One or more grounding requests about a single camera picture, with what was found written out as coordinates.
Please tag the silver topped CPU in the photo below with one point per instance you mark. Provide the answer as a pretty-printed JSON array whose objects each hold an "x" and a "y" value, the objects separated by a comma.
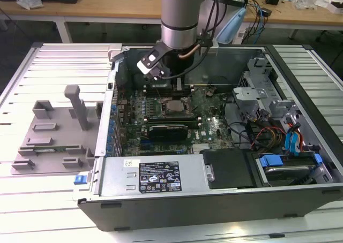
[{"x": 175, "y": 106}]

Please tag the CPU socket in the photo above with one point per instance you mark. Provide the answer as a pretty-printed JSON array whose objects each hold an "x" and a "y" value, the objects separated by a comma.
[{"x": 164, "y": 107}]

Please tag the copper coloured tube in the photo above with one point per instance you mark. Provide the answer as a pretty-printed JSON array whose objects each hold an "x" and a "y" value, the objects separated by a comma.
[{"x": 189, "y": 53}]

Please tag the black RAM slot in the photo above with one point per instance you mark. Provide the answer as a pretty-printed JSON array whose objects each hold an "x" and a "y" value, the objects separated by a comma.
[
  {"x": 193, "y": 121},
  {"x": 171, "y": 117},
  {"x": 160, "y": 93}
]

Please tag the white power strip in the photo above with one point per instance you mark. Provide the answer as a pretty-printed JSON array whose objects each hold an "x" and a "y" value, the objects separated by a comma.
[{"x": 238, "y": 37}]

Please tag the black graphics card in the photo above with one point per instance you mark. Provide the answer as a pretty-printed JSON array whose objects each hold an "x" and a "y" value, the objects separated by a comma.
[{"x": 167, "y": 132}]

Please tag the green motherboard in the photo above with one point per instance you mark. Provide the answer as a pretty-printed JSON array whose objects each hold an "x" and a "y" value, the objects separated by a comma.
[{"x": 209, "y": 130}]

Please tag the silver metal drive cage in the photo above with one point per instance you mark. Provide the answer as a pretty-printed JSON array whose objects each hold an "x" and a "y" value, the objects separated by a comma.
[{"x": 249, "y": 95}]

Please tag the silver chipset heatsink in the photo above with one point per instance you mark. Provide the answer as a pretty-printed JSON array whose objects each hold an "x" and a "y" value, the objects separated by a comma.
[{"x": 202, "y": 148}]

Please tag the small flat black device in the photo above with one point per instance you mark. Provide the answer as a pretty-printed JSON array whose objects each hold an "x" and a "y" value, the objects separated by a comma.
[{"x": 266, "y": 12}]

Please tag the black plastic shroud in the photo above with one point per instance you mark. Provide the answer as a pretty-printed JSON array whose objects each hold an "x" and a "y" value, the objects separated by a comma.
[{"x": 227, "y": 168}]

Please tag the silver power supply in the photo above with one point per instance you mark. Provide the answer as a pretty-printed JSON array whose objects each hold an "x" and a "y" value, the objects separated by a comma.
[{"x": 115, "y": 173}]

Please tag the hard disk in blue carrier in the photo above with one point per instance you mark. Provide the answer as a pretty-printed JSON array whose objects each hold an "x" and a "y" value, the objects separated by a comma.
[{"x": 272, "y": 160}]

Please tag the grey plastic parts rack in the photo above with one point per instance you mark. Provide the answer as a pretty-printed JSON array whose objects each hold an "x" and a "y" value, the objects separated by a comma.
[{"x": 61, "y": 136}]

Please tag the black open PC case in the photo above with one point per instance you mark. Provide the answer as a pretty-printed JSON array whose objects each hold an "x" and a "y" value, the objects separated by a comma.
[{"x": 187, "y": 211}]

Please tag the blue case latch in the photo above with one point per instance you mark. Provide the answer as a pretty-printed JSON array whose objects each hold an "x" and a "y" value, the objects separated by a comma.
[{"x": 80, "y": 179}]

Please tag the green RAM stick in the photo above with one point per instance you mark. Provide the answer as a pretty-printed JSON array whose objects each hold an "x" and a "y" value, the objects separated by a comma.
[{"x": 51, "y": 149}]

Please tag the crumpled white paper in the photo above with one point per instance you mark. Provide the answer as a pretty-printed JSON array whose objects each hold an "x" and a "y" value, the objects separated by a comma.
[{"x": 28, "y": 2}]

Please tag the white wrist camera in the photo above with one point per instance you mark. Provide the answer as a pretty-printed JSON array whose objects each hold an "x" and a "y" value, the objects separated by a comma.
[{"x": 150, "y": 61}]

